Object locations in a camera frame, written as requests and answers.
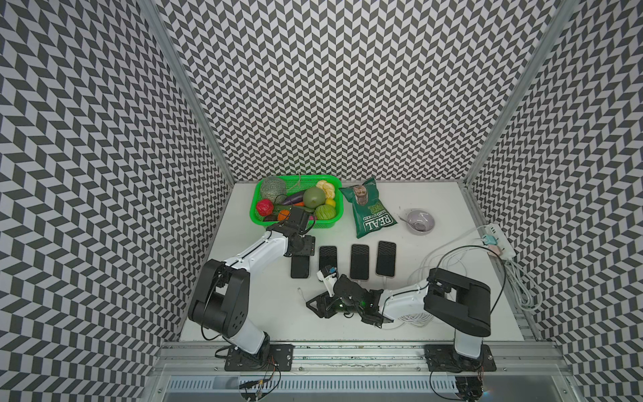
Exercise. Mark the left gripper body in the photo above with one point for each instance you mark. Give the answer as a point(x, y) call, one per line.
point(305, 247)

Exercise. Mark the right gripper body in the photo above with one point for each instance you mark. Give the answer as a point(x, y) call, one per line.
point(341, 307)

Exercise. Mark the phone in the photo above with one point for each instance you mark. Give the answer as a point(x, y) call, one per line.
point(359, 263)
point(328, 258)
point(386, 259)
point(300, 267)

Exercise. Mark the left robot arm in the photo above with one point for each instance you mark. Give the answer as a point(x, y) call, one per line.
point(221, 298)

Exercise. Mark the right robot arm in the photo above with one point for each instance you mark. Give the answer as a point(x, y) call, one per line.
point(459, 301)

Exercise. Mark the orange pumpkin toy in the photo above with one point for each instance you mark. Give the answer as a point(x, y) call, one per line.
point(283, 214)

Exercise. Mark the purple eggplant toy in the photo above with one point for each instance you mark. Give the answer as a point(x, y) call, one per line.
point(296, 198)

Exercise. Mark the striped green melon toy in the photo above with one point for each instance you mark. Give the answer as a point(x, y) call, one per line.
point(325, 212)

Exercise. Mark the red fruit toy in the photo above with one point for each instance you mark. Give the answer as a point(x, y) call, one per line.
point(265, 207)

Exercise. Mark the green apple toy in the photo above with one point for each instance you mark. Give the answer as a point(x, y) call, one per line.
point(314, 197)

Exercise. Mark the green plastic basket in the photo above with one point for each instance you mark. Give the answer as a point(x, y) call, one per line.
point(295, 184)

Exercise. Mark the green cabbage toy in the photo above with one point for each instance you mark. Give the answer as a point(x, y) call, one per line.
point(273, 189)

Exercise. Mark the green chips bag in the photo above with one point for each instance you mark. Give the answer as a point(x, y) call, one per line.
point(369, 213)

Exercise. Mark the purple bowl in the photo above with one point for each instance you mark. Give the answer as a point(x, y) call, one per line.
point(419, 222)

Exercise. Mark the white power strip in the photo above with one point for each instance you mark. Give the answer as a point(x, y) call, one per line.
point(495, 236)

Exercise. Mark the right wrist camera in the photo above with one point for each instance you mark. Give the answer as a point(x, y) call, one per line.
point(328, 275)

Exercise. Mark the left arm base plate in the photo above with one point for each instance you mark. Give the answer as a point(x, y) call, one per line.
point(271, 357)

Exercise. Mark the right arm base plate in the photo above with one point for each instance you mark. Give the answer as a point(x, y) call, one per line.
point(444, 358)

